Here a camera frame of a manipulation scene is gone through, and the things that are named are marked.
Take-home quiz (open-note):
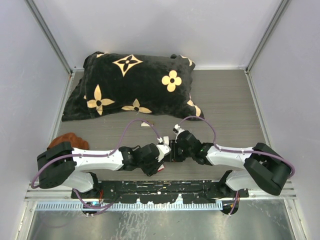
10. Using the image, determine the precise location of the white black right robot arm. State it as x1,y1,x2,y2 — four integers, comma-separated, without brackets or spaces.
174,129,295,196

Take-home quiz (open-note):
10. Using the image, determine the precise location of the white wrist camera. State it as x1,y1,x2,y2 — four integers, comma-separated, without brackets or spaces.
172,124,185,136
156,136,171,162

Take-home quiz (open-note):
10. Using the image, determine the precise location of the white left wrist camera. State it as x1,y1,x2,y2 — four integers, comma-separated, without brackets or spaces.
156,136,171,162

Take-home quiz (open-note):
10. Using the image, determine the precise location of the black floral pattern pillow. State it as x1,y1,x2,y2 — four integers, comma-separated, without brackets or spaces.
61,51,204,122

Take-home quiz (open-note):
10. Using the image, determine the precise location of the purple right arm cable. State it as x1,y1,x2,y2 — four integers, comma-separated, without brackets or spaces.
177,115,296,177

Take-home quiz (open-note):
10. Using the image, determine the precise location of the red white staple box sleeve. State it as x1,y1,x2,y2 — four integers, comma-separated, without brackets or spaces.
157,164,165,172

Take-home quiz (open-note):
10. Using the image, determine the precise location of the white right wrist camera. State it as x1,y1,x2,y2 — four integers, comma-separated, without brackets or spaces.
172,124,185,136

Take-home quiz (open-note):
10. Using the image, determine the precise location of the white slotted cable duct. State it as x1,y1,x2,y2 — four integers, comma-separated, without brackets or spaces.
35,200,223,212

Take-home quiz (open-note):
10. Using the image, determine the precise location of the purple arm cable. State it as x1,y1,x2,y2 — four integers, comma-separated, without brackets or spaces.
177,115,296,177
32,119,163,189

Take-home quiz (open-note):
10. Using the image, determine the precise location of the brown crumpled cloth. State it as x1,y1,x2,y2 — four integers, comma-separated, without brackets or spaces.
47,132,90,150

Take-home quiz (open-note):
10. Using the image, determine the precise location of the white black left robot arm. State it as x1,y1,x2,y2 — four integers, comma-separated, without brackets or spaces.
35,141,171,193

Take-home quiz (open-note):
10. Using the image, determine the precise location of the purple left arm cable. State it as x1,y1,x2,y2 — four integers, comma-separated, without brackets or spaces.
32,119,163,189

